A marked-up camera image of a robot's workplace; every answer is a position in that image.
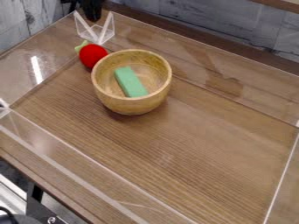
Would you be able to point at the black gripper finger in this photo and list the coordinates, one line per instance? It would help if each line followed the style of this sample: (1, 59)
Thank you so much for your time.
(93, 9)

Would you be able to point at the clear acrylic tray wall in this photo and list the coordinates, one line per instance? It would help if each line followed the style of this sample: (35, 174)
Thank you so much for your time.
(210, 159)

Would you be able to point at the green rectangular block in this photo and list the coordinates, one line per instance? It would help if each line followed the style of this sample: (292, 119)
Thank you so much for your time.
(130, 83)

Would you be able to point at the black table leg bracket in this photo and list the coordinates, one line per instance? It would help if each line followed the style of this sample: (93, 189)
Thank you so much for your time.
(45, 208)

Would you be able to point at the red plush fruit green stem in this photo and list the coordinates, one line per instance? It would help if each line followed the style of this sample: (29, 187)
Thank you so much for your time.
(91, 53)

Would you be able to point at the wooden bowl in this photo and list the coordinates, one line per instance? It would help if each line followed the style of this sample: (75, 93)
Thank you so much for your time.
(154, 72)

